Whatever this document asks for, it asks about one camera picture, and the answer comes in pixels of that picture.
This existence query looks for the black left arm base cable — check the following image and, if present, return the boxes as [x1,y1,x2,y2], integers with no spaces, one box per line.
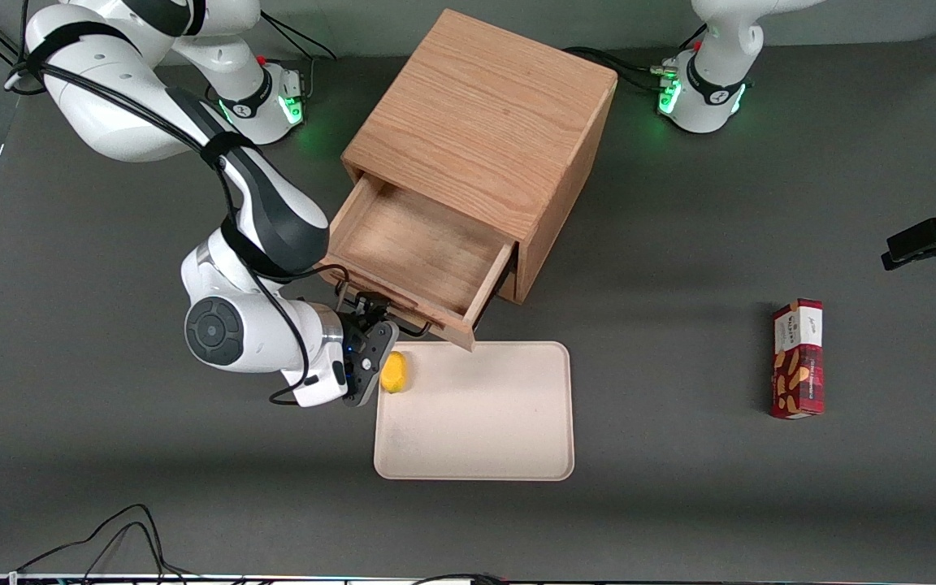
[564,45,680,92]

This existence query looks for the wooden drawer with notch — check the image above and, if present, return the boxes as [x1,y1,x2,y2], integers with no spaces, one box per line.
[318,172,518,352]

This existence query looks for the wooden drawer cabinet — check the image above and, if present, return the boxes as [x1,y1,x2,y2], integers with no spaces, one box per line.
[341,8,620,306]

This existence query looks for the black metal drawer handle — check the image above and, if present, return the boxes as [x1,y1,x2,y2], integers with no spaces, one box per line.
[336,280,434,338]

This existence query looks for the red plaid cookie box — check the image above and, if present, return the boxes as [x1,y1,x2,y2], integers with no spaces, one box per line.
[769,298,825,420]

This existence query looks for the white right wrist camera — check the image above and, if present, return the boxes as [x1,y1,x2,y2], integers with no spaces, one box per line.
[292,349,349,409]

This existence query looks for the black floor cable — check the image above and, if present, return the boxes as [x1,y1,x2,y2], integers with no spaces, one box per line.
[82,522,162,579]
[411,573,509,585]
[13,504,193,579]

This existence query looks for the black right arm base cable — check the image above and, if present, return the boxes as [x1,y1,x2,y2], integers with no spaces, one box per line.
[261,12,339,102]

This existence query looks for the yellow lemon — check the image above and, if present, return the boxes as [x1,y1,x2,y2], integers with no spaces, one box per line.
[379,351,410,394]

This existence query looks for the black arm base cable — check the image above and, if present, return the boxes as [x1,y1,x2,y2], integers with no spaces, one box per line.
[261,12,339,102]
[564,45,680,92]

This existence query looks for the beige plastic tray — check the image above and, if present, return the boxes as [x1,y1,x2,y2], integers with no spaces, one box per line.
[373,340,575,482]

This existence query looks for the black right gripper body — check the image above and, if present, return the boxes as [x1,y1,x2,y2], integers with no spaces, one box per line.
[341,319,401,407]

